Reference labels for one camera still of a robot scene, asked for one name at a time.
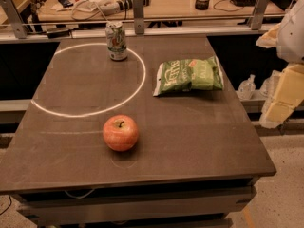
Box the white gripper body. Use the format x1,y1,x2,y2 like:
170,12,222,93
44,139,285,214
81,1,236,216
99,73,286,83
276,0,304,63

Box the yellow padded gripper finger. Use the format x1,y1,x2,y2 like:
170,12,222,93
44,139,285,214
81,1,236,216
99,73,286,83
259,63,304,128
256,24,280,48

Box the red apple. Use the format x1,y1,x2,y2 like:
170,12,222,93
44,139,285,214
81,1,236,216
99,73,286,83
103,115,139,152

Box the green 7up can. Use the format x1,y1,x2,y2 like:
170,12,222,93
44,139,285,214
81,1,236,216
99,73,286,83
105,21,127,61

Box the green kettle chips bag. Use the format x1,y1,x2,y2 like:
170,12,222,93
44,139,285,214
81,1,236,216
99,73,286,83
153,56,224,96

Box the black mesh cup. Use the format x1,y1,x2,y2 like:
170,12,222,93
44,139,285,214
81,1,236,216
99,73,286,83
195,0,210,10

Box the metal drawer front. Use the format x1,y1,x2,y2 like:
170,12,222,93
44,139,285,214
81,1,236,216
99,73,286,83
19,186,256,226

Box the metal bracket post right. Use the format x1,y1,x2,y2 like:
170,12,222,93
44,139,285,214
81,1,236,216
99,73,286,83
248,0,270,30

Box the metal bracket post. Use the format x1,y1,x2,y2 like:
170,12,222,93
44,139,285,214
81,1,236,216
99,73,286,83
133,0,144,35
248,0,270,30
0,0,28,39

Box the metal bracket post centre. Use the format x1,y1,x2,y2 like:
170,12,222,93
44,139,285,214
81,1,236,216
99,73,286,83
133,0,144,35

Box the white cable under table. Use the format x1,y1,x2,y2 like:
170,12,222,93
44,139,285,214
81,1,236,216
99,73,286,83
64,188,96,200

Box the metal bracket post left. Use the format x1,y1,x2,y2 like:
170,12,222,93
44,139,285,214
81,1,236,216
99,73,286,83
0,0,28,39

